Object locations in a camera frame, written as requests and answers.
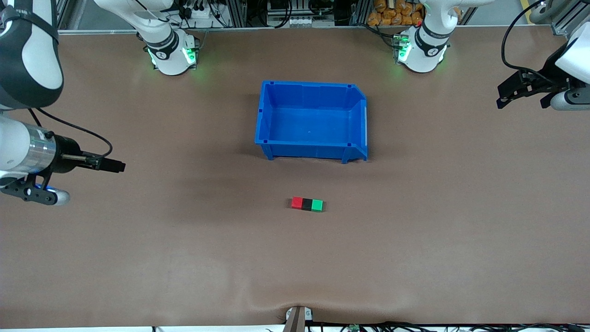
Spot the aluminium frame profile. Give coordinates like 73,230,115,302
530,0,590,35

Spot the white power strip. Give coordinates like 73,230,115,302
177,0,217,24

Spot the grey edge clamp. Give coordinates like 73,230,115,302
285,306,313,332

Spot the background control equipment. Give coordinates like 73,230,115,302
267,0,336,27

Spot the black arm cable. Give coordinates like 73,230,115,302
501,0,542,73
28,107,114,160

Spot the bag of orange snacks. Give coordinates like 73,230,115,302
367,0,424,27

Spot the aluminium post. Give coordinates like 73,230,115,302
351,0,371,26
228,0,247,27

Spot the brown table cover sheet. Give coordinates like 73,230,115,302
0,25,590,329

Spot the blue plastic storage bin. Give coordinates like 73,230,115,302
254,81,368,165

